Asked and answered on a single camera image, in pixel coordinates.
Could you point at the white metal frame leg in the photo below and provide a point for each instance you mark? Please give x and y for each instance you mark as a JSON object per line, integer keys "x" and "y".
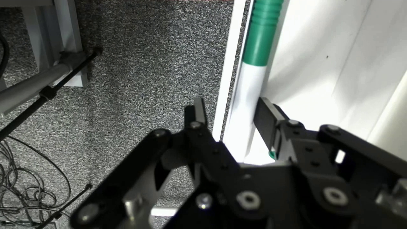
{"x": 52, "y": 42}

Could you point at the white metal marker tray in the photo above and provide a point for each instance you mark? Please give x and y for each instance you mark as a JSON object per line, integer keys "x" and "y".
{"x": 331, "y": 63}

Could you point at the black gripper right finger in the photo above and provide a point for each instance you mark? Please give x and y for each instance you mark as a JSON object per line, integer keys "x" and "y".
{"x": 339, "y": 169}

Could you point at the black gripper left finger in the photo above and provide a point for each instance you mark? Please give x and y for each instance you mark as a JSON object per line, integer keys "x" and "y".
{"x": 141, "y": 186}

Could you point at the black tripod leg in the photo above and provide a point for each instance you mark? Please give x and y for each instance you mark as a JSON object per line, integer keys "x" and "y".
{"x": 52, "y": 90}
{"x": 71, "y": 202}

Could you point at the green whiteboard marker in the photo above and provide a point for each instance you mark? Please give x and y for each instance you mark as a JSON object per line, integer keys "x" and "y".
{"x": 261, "y": 38}

